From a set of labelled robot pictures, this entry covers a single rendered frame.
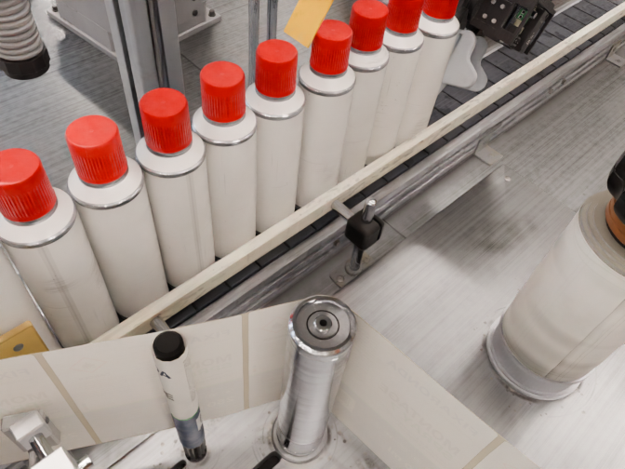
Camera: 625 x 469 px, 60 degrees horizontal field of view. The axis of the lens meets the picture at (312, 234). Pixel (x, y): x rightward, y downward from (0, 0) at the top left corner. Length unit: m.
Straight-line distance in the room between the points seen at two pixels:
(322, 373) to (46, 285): 0.21
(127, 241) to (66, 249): 0.05
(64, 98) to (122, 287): 0.42
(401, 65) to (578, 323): 0.29
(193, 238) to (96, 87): 0.43
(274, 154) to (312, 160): 0.07
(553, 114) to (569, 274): 0.53
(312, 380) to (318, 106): 0.26
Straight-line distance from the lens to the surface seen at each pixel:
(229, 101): 0.41
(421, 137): 0.66
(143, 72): 0.54
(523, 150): 0.83
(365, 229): 0.53
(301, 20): 0.48
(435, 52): 0.60
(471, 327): 0.55
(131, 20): 0.51
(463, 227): 0.62
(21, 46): 0.44
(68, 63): 0.91
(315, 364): 0.30
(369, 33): 0.51
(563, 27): 1.04
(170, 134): 0.39
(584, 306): 0.43
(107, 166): 0.38
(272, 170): 0.49
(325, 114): 0.50
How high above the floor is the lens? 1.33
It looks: 51 degrees down
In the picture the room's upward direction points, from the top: 8 degrees clockwise
